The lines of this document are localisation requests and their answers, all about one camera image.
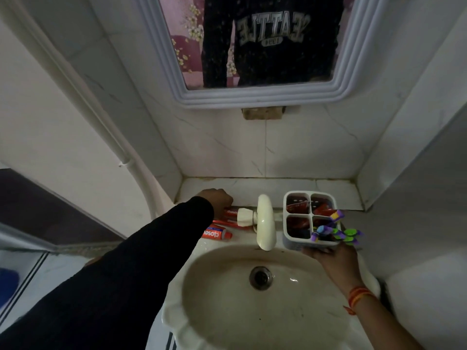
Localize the person's right hand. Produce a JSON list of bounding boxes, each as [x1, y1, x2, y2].
[[302, 243, 361, 293]]

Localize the person's left hand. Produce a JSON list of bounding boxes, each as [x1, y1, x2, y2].
[[196, 188, 234, 220]]

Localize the white four-compartment toothbrush holder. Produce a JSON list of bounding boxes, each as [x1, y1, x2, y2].
[[283, 190, 343, 252]]

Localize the person's right forearm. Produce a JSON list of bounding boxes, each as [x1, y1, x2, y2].
[[347, 289, 427, 350]]

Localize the person's left forearm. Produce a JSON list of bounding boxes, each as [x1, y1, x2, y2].
[[0, 196, 215, 350]]

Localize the purple blue toothbrush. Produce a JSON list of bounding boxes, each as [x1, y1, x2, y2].
[[310, 225, 335, 242]]

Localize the thin red toothpaste tube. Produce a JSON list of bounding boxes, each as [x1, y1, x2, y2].
[[213, 219, 253, 231]]

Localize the red toothpaste tube blue band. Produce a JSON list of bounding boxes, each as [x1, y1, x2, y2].
[[201, 227, 233, 241]]

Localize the green purple toothbrush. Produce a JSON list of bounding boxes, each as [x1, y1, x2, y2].
[[333, 228, 364, 246]]

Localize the white plastic tap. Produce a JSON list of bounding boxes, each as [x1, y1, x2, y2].
[[237, 194, 284, 252]]

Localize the metal sink drain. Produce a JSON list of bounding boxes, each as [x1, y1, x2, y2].
[[249, 266, 274, 291]]

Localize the brown block under mirror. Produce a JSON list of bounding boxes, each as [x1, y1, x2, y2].
[[241, 105, 286, 121]]

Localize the white ceramic wash basin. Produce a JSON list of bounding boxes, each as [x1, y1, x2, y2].
[[162, 229, 382, 350]]

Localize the dark brown door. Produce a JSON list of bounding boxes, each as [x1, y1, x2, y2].
[[0, 168, 124, 249]]

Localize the blue object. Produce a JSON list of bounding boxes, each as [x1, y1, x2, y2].
[[0, 268, 20, 307]]

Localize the red orange thread bracelet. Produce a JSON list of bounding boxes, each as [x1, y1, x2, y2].
[[343, 286, 377, 316]]

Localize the white framed wall mirror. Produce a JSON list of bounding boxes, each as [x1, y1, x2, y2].
[[132, 0, 390, 109]]

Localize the white wall pipe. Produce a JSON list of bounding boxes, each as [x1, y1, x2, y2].
[[0, 0, 165, 220]]

